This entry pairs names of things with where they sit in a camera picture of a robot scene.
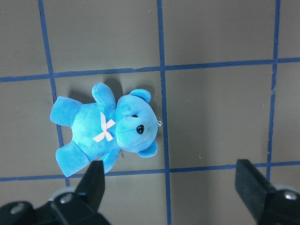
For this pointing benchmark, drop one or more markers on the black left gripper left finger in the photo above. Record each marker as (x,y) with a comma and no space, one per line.
(78,207)

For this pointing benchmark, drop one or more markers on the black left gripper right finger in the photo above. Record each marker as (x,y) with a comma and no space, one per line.
(267,204)

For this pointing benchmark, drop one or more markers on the blue teddy bear plush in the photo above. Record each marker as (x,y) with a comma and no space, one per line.
(104,128)

